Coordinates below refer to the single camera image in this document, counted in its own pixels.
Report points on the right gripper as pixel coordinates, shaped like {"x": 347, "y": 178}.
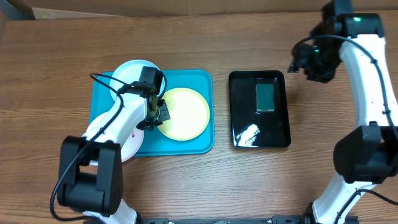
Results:
{"x": 301, "y": 54}

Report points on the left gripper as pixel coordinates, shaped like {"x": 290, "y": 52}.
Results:
{"x": 165, "y": 115}

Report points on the yellow-green plate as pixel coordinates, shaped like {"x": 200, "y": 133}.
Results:
{"x": 189, "y": 114}

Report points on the green sponge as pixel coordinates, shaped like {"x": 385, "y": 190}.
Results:
{"x": 264, "y": 97}

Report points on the black plastic tray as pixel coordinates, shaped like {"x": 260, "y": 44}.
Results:
{"x": 250, "y": 129}

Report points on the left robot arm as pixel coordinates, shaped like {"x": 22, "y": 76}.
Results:
{"x": 90, "y": 179}

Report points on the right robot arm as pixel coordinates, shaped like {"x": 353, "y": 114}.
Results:
{"x": 367, "y": 156}

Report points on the teal plastic tray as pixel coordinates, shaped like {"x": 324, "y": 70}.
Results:
{"x": 155, "y": 143}

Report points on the white plate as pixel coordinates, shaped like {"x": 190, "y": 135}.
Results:
{"x": 131, "y": 146}

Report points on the light blue plate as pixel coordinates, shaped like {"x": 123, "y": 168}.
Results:
{"x": 129, "y": 72}

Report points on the cardboard sheet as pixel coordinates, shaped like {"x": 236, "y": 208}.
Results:
{"x": 177, "y": 7}

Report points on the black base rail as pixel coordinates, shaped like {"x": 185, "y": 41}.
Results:
{"x": 277, "y": 219}

